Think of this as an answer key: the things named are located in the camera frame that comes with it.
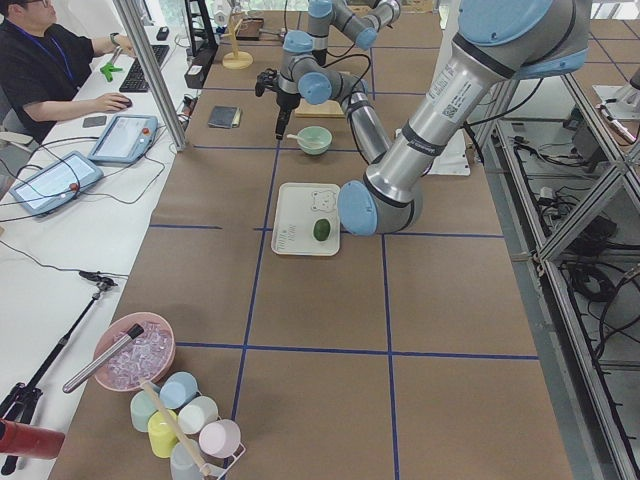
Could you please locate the wooden mug tree stand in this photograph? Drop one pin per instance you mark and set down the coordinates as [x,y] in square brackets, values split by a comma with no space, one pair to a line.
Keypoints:
[236,59]

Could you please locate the white cup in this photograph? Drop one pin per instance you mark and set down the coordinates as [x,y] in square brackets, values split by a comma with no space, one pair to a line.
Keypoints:
[198,413]

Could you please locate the green avocado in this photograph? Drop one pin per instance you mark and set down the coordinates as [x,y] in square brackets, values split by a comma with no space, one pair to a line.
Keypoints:
[321,230]

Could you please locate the teach pendant tablet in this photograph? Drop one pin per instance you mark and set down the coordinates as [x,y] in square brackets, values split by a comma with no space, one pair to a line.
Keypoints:
[56,185]
[125,139]

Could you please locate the white wire cup rack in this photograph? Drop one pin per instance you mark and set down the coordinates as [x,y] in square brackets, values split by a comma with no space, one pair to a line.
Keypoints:
[219,472]

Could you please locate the steel tube with black cap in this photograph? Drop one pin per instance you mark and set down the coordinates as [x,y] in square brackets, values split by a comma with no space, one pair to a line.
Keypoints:
[90,369]

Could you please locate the red cylinder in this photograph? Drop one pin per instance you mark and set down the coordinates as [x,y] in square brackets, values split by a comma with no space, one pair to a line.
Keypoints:
[24,440]

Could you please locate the far teach pendant tablet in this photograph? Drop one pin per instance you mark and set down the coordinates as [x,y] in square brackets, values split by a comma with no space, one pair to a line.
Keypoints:
[125,139]

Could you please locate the grey cup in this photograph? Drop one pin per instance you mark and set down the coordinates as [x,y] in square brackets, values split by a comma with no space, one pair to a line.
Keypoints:
[182,466]

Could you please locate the metal scoop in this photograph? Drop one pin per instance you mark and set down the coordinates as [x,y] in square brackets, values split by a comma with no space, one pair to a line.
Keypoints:
[280,34]

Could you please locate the green ceramic bowl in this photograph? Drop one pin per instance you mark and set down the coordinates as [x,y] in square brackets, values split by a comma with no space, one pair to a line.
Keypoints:
[318,133]

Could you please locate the pink bowl with ice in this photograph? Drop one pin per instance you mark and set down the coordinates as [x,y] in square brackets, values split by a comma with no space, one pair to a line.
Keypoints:
[147,357]

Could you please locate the white bear tray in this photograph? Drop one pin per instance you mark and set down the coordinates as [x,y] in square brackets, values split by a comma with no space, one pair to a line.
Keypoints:
[299,206]

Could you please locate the near teach pendant tablet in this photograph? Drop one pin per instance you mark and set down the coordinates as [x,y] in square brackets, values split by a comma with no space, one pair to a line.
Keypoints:
[56,185]

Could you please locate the pink cup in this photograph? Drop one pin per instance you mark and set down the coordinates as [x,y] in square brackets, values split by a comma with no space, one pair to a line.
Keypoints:
[220,438]

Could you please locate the black tripod stick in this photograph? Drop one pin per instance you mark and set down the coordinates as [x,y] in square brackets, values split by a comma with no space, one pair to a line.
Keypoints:
[20,403]

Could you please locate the dark blue sponge cloth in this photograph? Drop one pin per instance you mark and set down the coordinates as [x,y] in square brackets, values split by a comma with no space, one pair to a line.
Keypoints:
[225,117]

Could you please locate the green cup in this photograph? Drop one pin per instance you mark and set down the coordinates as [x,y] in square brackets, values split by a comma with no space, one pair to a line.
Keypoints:
[141,410]

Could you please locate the grey phone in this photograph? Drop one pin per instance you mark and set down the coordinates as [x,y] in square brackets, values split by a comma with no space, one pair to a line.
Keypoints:
[94,121]

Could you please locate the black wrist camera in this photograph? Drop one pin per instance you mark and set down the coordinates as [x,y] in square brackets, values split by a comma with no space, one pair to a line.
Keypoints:
[267,80]

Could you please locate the aluminium frame post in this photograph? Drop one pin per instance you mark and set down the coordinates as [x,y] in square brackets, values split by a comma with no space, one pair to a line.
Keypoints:
[138,36]

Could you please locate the yellow cup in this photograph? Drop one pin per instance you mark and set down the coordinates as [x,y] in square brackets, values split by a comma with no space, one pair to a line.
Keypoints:
[161,436]

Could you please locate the wooden rack handle stick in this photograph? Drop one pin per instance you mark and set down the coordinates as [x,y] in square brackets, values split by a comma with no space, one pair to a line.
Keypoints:
[204,467]

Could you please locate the black computer mouse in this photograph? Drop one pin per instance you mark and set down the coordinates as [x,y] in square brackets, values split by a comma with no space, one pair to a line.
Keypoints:
[124,102]

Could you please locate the seated person in black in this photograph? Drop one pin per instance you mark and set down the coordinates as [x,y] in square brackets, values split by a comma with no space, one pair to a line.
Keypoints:
[43,65]

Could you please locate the black power strip box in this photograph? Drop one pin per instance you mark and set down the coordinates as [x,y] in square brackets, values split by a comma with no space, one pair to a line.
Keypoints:
[199,67]

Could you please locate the green plastic toy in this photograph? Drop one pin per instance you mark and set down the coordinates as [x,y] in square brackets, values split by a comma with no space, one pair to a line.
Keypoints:
[110,67]

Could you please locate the blue cup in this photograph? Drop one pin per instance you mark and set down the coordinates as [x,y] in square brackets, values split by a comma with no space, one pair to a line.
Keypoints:
[178,390]

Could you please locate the wooden cutting board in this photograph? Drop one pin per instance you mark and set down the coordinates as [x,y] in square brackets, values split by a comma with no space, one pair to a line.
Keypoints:
[329,109]

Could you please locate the brown tray at back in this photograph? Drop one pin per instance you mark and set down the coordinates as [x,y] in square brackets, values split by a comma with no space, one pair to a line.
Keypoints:
[250,29]

